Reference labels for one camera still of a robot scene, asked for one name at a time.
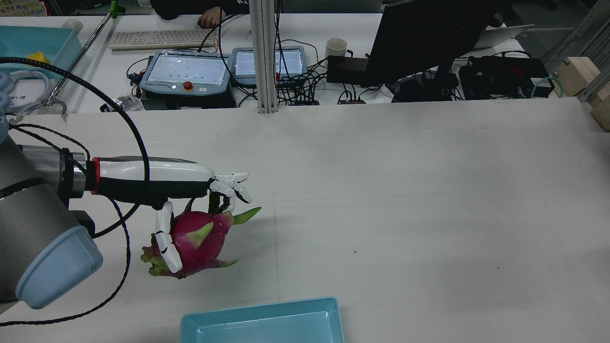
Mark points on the bare person hand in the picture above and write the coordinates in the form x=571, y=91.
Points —
x=212, y=18

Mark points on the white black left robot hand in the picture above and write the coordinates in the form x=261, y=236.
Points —
x=128, y=174

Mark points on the pink dragon fruit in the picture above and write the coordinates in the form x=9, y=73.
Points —
x=209, y=247

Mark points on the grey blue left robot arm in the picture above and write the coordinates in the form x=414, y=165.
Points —
x=33, y=224

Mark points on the dark sleeved person forearm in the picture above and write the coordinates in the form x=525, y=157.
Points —
x=190, y=7

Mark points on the left teach pendant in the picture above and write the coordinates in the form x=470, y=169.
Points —
x=190, y=69

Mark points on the white computer keyboard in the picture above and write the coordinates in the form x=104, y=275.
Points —
x=157, y=39

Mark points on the clear plastic parts bag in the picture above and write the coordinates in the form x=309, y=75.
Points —
x=125, y=102

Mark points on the grey blue teach pendant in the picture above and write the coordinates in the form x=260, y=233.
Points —
x=290, y=62

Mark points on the white mug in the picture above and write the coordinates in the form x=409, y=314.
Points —
x=336, y=47

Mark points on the white computer mouse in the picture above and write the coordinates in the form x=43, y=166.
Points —
x=72, y=26

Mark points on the black docking box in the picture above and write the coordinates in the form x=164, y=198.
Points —
x=343, y=69

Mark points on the yellow toy object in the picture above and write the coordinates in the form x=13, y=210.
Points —
x=39, y=58

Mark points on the teal plastic bin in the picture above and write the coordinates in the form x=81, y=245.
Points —
x=19, y=43

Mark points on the colourful printed box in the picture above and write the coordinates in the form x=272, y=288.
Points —
x=21, y=7

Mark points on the teal plastic tray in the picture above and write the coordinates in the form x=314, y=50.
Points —
x=262, y=324

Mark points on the black Huawei monitor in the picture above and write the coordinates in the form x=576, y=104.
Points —
x=419, y=43

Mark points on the black monitor stand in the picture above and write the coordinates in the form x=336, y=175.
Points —
x=424, y=88

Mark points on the silver laptop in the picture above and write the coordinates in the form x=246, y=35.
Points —
x=500, y=35

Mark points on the black mini PC red logo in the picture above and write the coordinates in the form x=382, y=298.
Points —
x=500, y=78

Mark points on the wooden block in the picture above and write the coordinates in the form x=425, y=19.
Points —
x=576, y=76
x=603, y=112

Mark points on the aluminium profile post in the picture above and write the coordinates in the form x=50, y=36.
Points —
x=263, y=57

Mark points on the aluminium frame beam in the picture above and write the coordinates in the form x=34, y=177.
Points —
x=595, y=28

